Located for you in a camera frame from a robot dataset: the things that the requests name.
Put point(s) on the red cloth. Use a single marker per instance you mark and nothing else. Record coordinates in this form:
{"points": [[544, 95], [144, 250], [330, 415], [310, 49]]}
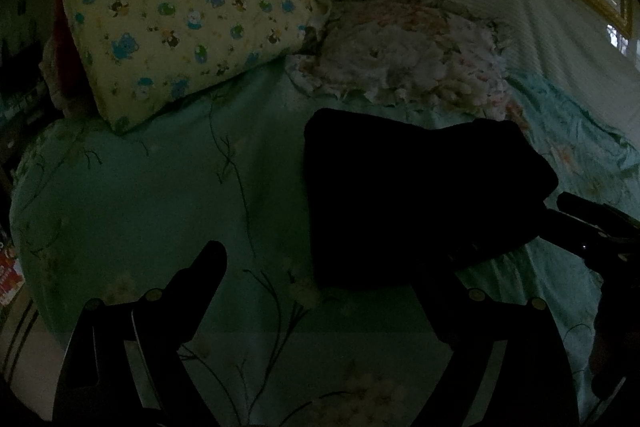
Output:
{"points": [[59, 47]]}

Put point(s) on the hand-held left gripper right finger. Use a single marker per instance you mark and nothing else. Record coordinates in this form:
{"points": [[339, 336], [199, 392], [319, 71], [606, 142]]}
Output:
{"points": [[446, 313]]}

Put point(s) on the red printed packet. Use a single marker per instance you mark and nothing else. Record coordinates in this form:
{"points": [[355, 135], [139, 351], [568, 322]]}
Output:
{"points": [[7, 277]]}

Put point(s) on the teal floral bed sheet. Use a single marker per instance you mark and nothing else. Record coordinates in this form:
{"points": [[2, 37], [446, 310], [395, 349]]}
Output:
{"points": [[150, 187]]}

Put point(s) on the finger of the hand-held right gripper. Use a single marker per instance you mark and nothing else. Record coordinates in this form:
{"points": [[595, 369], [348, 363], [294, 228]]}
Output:
{"points": [[565, 227], [585, 206]]}

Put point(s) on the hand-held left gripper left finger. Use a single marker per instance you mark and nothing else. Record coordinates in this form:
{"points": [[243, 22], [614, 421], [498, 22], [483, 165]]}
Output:
{"points": [[211, 267]]}

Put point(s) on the yellow animal print pillow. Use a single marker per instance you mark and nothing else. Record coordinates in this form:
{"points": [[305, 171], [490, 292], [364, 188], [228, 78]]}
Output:
{"points": [[190, 22]]}

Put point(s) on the black pants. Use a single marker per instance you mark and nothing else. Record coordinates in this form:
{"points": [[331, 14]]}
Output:
{"points": [[400, 187]]}

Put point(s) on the floral ruffled pillow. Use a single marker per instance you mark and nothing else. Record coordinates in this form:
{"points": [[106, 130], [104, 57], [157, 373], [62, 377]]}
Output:
{"points": [[400, 52]]}

